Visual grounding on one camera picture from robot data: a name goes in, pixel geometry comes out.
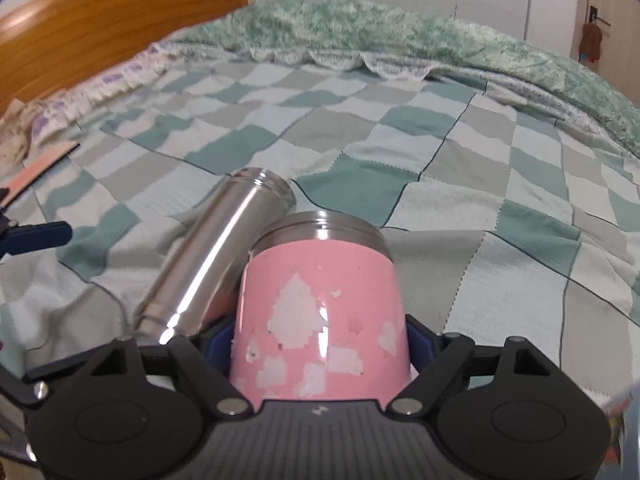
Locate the pink steel cup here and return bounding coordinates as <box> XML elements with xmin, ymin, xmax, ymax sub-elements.
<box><xmin>230</xmin><ymin>211</ymin><xmax>410</xmax><ymax>408</ymax></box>

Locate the silver steel thermos bottle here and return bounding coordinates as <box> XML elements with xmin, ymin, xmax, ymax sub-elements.
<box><xmin>134</xmin><ymin>167</ymin><xmax>296</xmax><ymax>344</ymax></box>

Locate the green grey checkered blanket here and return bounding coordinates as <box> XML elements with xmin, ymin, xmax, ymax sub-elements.
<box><xmin>1</xmin><ymin>58</ymin><xmax>639</xmax><ymax>401</ymax></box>

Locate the blue black gripper tool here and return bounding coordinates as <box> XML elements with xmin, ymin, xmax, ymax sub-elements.
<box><xmin>0</xmin><ymin>206</ymin><xmax>73</xmax><ymax>258</ymax></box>

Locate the pink flat board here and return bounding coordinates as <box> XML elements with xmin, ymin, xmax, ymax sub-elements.
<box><xmin>1</xmin><ymin>141</ymin><xmax>79</xmax><ymax>209</ymax></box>

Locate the white purple patterned pillow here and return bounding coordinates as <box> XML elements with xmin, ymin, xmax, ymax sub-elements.
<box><xmin>30</xmin><ymin>44</ymin><xmax>171</xmax><ymax>146</ymax></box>

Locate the green floral quilt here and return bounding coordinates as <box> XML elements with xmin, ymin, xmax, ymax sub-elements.
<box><xmin>168</xmin><ymin>0</ymin><xmax>639</xmax><ymax>155</ymax></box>

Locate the wooden headboard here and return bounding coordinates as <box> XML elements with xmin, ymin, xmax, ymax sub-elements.
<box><xmin>1</xmin><ymin>0</ymin><xmax>248</xmax><ymax>107</ymax></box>

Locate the brown hanging cloth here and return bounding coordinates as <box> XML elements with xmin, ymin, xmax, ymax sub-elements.
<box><xmin>578</xmin><ymin>22</ymin><xmax>603</xmax><ymax>63</ymax></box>

